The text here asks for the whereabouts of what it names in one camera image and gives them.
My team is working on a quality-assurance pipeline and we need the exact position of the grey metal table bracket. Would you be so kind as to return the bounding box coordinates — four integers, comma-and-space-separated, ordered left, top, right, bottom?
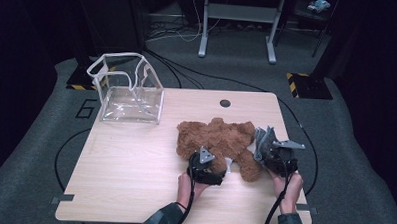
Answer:
296, 202, 318, 215
50, 193, 76, 206

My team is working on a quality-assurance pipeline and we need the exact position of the left hand-held gripper cable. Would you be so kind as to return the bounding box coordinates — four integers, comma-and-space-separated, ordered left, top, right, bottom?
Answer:
174, 154, 198, 224

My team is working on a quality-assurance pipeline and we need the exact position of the black striped stand base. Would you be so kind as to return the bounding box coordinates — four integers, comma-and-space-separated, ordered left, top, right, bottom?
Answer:
285, 72, 335, 101
65, 64, 117, 92

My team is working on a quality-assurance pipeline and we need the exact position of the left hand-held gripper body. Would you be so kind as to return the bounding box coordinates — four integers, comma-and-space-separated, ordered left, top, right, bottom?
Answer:
187, 145, 216, 186

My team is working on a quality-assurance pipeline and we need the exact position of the clear plastic bag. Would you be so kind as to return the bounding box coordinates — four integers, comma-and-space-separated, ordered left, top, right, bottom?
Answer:
84, 50, 167, 125

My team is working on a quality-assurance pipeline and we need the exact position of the person's left hand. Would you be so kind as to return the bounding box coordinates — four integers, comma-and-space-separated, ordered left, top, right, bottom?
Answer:
176, 172, 212, 210

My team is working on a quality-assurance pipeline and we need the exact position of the long black floor cable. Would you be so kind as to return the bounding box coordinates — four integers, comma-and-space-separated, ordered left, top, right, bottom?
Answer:
138, 48, 324, 197

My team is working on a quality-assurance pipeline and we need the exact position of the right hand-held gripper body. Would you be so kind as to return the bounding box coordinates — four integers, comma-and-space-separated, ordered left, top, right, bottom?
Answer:
264, 138, 307, 179

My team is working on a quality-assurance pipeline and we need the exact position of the short black floor cable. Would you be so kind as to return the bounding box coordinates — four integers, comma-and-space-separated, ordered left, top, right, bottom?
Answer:
141, 49, 207, 90

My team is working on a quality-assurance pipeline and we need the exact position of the light blue white item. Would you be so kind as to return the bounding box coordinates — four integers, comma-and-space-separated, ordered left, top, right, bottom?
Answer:
306, 0, 331, 15

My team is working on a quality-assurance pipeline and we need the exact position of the person's right hand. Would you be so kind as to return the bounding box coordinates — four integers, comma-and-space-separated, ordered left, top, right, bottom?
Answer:
267, 168, 305, 216

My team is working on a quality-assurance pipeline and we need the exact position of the bundle of dark cables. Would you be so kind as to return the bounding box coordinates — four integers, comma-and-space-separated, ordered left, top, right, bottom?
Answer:
148, 19, 204, 43

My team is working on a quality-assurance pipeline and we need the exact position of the dark curtain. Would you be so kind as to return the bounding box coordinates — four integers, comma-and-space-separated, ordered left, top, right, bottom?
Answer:
0, 0, 78, 189
311, 0, 397, 220

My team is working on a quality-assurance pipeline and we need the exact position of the brown teddy bear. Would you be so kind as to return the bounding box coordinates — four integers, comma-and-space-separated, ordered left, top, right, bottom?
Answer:
174, 115, 264, 183

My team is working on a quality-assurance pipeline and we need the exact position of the looped black floor cable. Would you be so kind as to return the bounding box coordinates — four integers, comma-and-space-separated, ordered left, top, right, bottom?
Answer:
53, 126, 92, 191

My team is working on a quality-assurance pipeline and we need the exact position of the dark side table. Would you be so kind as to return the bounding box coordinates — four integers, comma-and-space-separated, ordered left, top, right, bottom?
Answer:
289, 0, 341, 60

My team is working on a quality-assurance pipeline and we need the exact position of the right hand-held gripper cable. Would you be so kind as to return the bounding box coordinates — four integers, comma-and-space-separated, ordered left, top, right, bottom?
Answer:
262, 153, 294, 224

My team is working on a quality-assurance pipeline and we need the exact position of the white floor cable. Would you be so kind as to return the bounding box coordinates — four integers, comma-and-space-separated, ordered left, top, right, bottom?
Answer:
145, 0, 222, 46

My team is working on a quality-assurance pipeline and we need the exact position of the hand-held gripper cable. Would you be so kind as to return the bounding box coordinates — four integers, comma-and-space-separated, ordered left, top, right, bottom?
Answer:
174, 154, 198, 224
262, 153, 294, 224

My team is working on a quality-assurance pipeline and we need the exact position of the white metal desk frame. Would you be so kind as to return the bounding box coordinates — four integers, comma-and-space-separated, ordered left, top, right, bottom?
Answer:
197, 0, 288, 65

